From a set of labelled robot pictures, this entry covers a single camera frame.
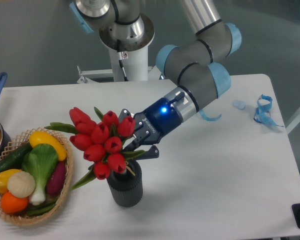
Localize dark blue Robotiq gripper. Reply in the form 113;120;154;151
118;97;182;160

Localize red tulip bouquet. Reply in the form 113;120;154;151
45;107;145;190

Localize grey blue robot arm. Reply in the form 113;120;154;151
69;0;242;160

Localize dark grey ribbed vase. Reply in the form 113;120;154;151
106;160;143;208

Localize curled blue tape strip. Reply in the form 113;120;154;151
198;109;222;122

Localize purple sweet potato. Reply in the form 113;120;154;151
46;161;66;195

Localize green bok choy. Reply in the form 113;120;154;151
21;143;58;206

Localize small light blue cap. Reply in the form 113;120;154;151
232;100;246;110

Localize blue ribbon strip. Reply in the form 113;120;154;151
253;94;284;127

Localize white steamed bun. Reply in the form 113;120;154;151
7;171;36;198

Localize green cucumber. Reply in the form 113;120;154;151
0;142;32;173

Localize green bean pods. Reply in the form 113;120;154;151
25;198;57;217

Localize orange fruit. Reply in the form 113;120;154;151
0;192;29;214

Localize yellow bell pepper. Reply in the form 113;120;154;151
0;169;21;194

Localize woven wicker basket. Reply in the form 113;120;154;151
0;127;74;226

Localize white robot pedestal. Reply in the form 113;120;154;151
77;46;164;84

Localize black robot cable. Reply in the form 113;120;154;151
116;39;129;82

